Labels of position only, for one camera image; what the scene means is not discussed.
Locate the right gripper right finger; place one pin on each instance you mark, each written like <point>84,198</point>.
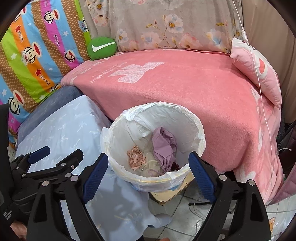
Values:
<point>249,221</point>

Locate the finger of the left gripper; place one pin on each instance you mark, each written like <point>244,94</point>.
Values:
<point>38,155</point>

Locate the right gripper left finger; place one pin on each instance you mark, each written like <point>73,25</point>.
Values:
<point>53,213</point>

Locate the brown scrunchie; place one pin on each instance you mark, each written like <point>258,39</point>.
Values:
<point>135,158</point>

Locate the purple bag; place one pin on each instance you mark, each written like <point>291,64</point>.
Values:
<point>164,148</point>

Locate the dark red velvet scrunchie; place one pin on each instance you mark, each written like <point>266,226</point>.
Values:
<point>174,167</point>

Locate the white lined trash bin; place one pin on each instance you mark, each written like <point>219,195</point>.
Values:
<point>135,127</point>

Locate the person's left hand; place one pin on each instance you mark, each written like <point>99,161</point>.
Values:
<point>20,230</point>

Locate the dark blue cushion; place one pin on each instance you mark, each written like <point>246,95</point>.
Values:
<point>51,104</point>

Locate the pink fleece blanket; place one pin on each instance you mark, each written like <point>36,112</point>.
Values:
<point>240,124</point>

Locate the colourful monkey print pillow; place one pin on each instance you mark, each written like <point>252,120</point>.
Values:
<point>45,41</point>

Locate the green checkmark cushion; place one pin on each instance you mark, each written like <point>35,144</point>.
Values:
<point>101,47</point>

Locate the pink heart pillow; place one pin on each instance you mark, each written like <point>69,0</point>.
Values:
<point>256,67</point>

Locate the grey floral blanket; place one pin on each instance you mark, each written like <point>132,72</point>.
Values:
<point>144,25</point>

